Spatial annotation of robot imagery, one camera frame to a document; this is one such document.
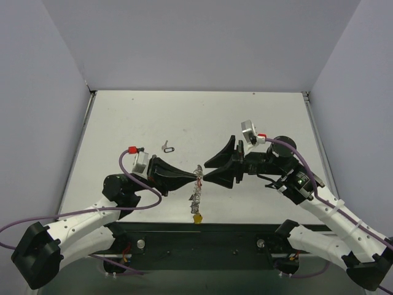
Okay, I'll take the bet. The aluminium frame rail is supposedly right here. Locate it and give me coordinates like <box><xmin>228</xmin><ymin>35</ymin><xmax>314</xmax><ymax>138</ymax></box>
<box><xmin>302</xmin><ymin>92</ymin><xmax>340</xmax><ymax>199</ymax></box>

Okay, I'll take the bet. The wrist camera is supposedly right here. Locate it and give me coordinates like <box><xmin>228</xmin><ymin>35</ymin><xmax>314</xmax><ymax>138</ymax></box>
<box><xmin>131</xmin><ymin>151</ymin><xmax>149</xmax><ymax>178</ymax></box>
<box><xmin>241</xmin><ymin>120</ymin><xmax>267</xmax><ymax>146</ymax></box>

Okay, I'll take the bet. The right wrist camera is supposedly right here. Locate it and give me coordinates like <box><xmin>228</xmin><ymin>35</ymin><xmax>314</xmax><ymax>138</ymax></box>
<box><xmin>241</xmin><ymin>120</ymin><xmax>267</xmax><ymax>146</ymax></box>

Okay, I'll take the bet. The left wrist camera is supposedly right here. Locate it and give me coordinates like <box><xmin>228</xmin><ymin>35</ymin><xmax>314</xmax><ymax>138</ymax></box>
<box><xmin>131</xmin><ymin>151</ymin><xmax>149</xmax><ymax>178</ymax></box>

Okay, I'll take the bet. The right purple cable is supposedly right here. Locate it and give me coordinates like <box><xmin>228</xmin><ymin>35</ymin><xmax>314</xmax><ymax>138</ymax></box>
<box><xmin>263</xmin><ymin>136</ymin><xmax>393</xmax><ymax>293</ymax></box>

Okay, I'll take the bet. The yellow key tag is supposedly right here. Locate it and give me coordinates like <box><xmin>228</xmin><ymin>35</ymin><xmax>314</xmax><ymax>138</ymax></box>
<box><xmin>193</xmin><ymin>213</ymin><xmax>203</xmax><ymax>224</ymax></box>

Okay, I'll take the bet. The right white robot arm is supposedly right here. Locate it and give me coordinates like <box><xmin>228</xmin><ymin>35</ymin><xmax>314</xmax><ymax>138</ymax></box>
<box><xmin>203</xmin><ymin>133</ymin><xmax>392</xmax><ymax>291</ymax></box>

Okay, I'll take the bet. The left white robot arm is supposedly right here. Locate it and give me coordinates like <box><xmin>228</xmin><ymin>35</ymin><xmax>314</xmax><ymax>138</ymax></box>
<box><xmin>11</xmin><ymin>151</ymin><xmax>197</xmax><ymax>289</ymax></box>

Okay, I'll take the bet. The key with black tag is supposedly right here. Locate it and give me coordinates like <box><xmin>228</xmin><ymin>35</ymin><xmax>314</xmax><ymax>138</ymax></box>
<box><xmin>161</xmin><ymin>140</ymin><xmax>175</xmax><ymax>153</ymax></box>

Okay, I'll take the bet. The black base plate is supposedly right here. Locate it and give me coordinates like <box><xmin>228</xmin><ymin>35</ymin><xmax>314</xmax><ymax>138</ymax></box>
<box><xmin>99</xmin><ymin>222</ymin><xmax>300</xmax><ymax>273</ymax></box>

